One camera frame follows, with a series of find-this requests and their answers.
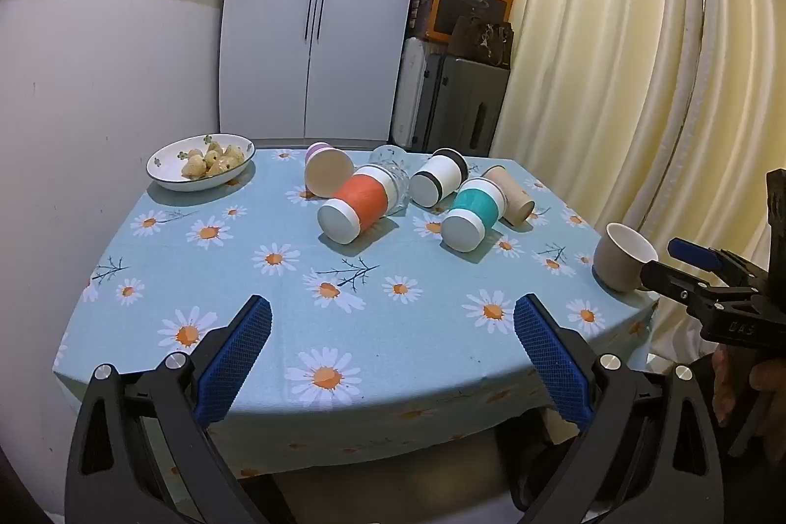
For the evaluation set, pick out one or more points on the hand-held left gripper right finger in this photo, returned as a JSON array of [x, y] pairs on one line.
[[549, 358]]

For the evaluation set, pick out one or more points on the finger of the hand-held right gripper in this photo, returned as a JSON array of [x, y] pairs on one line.
[[694, 252], [672, 281]]

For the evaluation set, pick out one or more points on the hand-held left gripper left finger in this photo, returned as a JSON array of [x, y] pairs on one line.
[[236, 358]]

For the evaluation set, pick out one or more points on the beige cup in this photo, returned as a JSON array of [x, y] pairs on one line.
[[620, 257]]

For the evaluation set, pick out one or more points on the brown paper cup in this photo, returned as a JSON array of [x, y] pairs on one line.
[[513, 195]]

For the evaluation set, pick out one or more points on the teal sleeved white cup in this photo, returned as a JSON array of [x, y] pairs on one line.
[[476, 208]]

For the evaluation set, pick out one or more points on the orange sleeved white cup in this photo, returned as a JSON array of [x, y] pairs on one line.
[[365, 198]]

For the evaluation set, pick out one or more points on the purple striped cup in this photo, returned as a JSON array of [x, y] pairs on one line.
[[328, 171]]

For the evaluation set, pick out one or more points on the black banded white cup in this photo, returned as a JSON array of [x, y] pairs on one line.
[[439, 177]]

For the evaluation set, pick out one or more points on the clear glass cup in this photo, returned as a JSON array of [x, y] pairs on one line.
[[393, 159]]

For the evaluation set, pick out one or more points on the person's right hand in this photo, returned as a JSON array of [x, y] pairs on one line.
[[724, 383]]

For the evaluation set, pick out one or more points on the blue daisy tablecloth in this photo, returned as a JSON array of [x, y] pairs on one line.
[[393, 327]]

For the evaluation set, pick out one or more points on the pile of pale fruits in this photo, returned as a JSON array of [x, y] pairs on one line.
[[212, 162]]

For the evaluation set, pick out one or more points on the cream curtain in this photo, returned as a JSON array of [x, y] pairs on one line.
[[614, 70]]

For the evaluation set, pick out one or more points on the white floral bowl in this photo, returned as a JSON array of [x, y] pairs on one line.
[[169, 165]]

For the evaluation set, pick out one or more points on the grey suitcase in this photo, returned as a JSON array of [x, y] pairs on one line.
[[466, 106]]

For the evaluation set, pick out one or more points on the dark brown handbag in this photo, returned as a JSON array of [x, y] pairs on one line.
[[482, 42]]

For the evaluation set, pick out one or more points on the white suitcase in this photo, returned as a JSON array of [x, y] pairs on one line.
[[408, 94]]

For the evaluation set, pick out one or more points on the white refrigerator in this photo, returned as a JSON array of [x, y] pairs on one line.
[[270, 20]]

